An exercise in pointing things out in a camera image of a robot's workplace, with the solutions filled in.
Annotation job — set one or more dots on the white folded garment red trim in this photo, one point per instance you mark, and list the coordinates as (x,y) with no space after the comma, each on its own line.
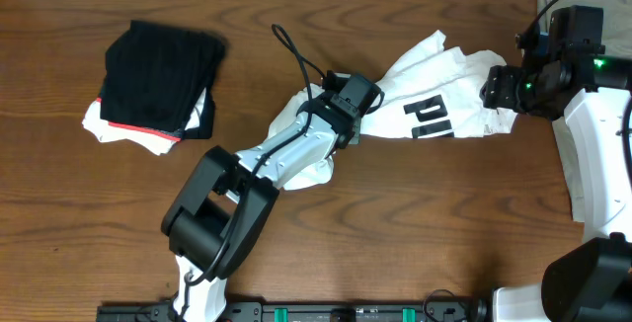
(156,141)

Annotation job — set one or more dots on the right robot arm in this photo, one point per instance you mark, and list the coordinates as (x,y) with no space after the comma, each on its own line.
(566,75)

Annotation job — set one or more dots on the olive grey garment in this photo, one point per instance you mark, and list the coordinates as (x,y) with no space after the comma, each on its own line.
(616,37)

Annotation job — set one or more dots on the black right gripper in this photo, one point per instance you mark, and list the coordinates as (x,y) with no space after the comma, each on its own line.
(500,88)

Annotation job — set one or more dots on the black folded garment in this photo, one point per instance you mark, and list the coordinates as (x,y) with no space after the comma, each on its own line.
(160,78)

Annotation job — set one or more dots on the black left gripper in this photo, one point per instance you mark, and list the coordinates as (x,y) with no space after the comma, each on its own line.
(331,81)

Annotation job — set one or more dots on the white printed t-shirt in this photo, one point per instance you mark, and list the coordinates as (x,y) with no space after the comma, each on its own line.
(432,92)

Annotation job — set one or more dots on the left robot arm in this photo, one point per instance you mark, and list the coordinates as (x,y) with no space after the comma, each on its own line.
(219,214)

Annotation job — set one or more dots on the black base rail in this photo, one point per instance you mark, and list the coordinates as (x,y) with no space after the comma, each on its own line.
(441,309)

